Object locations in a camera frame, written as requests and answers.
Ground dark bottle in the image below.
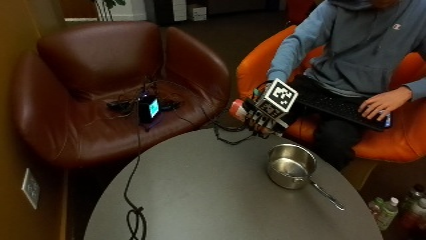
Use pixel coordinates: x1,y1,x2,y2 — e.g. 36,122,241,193
400,183,426,231

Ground white box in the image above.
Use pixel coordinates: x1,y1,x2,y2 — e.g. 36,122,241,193
187,3,209,22

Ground the person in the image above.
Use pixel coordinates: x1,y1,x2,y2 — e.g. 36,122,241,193
265,0,426,172

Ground steel saucepan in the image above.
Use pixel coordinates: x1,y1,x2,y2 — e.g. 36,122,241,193
265,143,347,212

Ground red and white bottle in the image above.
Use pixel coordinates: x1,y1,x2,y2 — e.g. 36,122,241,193
228,98,251,122

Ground black glove cable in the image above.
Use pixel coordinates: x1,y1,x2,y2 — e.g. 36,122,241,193
197,104,264,146

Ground long black cable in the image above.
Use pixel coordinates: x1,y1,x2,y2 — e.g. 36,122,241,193
122,123,150,240

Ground small black device with screen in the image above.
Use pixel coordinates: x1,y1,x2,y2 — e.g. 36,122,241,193
138,94,163,124

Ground white wall outlet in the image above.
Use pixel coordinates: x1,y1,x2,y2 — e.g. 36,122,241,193
20,167,43,210

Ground small clear bottle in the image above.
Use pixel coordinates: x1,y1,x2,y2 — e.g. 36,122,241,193
367,196,387,216

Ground clear bottle with white cap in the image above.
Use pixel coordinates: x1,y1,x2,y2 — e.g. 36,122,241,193
376,196,401,232

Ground black keyboard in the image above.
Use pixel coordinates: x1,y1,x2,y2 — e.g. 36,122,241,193
292,84,394,132

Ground orange armchair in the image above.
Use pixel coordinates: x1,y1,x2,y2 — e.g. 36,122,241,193
236,24,426,164

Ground brown leather armchair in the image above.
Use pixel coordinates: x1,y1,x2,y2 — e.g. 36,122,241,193
11,20,232,168

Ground white marker cube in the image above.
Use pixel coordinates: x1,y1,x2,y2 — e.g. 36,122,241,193
255,77,300,120

